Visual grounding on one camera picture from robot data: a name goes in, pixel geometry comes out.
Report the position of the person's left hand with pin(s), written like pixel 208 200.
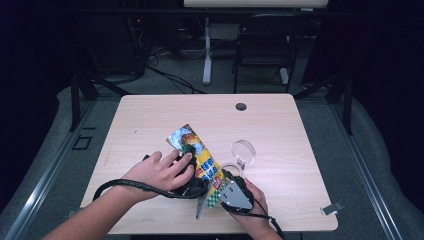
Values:
pixel 156 175

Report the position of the white background desk top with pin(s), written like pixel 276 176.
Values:
pixel 253 3

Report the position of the tall white desk leg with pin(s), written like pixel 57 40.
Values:
pixel 207 66

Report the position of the yellow spout pouch green cap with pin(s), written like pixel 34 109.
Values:
pixel 200 156

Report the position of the person's right hand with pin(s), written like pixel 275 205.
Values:
pixel 258 213

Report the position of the dark cabinet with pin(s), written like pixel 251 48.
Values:
pixel 113 50

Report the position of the black table grommet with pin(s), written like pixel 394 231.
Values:
pixel 241 107

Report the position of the aluminium floor rail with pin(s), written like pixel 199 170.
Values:
pixel 373 196
pixel 40 193

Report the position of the grey tape strip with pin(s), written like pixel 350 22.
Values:
pixel 70 213
pixel 332 208

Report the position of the black metal stand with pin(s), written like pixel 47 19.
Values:
pixel 347 110
pixel 75 106

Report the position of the black folding chair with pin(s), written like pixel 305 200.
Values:
pixel 263 46

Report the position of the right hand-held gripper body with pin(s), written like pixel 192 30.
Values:
pixel 236 195

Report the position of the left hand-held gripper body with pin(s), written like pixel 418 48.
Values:
pixel 196 188

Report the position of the short white desk foot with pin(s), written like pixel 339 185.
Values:
pixel 284 76

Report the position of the clear glass jar with lid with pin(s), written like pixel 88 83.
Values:
pixel 243 151

